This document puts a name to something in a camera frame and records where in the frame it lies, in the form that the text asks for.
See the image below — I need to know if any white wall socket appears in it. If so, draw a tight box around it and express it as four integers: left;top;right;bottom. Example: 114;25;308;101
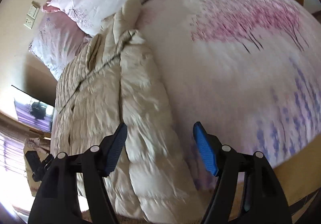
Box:
23;16;35;30

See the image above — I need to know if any pillow with lavender print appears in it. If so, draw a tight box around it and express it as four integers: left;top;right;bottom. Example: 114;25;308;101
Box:
28;10;91;81

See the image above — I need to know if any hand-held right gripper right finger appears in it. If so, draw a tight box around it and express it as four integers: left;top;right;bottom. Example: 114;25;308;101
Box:
193;122;293;224

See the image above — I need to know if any cream quilted duvet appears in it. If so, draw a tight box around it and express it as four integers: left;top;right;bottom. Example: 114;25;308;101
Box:
50;0;201;222

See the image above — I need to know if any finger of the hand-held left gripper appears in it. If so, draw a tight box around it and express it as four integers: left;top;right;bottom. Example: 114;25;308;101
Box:
24;151;54;182

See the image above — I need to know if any black television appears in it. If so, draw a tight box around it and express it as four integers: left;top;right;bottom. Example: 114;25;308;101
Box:
11;85;56;133

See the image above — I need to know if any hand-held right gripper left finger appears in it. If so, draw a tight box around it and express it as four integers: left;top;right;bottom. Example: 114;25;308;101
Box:
27;123;128;224

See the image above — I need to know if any white wall switch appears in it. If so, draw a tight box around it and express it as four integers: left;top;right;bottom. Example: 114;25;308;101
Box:
26;1;41;20

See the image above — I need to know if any wooden bed frame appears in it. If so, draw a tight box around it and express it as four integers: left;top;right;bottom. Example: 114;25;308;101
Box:
221;134;321;224

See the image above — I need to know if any floral pink bed sheet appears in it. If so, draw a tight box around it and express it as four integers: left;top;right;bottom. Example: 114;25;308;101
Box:
100;0;321;189

